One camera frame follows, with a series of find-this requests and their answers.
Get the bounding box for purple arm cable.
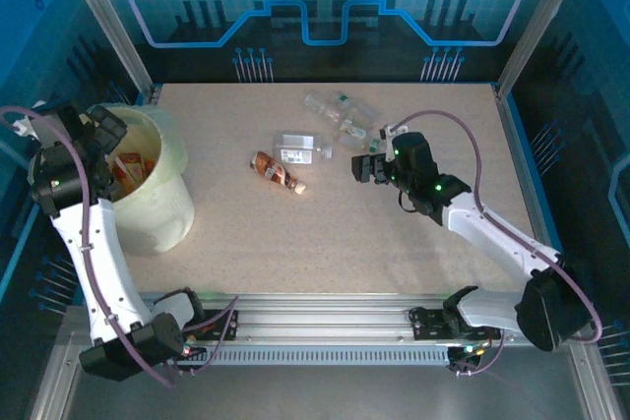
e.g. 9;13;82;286
391;109;602;377
0;105;241;390

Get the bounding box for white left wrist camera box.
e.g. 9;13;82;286
12;100;40;139

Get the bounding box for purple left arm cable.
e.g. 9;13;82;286
0;105;241;390

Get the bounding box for clear bottle white label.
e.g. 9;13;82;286
272;131;335;165

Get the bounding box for aluminium frame post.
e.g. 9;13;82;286
495;0;592;96
55;0;157;96

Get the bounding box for small circuit board with LEDs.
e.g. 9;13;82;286
446;344;486;373
179;338;208;362

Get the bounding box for crushed clear plastic bottle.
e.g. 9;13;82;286
302;90;346;124

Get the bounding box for brown label bottle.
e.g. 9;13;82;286
249;150;308;195

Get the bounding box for pale yellow plastic bin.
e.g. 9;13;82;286
29;102;196;257

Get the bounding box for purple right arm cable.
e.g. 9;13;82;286
391;109;602;377

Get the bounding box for small-label clear bottle green cap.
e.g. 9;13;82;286
337;117;386;153

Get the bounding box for aluminium table side rail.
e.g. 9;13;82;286
491;83;575;306

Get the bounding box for grey slotted cable duct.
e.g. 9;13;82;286
176;348;452;367

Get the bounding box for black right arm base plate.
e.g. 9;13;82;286
409;305;502;341

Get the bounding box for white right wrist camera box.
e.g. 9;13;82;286
378;122;410;144

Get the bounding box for aluminium mounting rail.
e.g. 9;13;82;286
137;293;531;342

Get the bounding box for translucent yellow bin liner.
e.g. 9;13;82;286
105;102;191;175

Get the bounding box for steel lower shelf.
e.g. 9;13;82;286
29;330;624;420

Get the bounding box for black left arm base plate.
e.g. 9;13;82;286
184;308;241;342

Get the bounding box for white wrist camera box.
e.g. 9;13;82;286
12;100;40;139
378;122;410;144

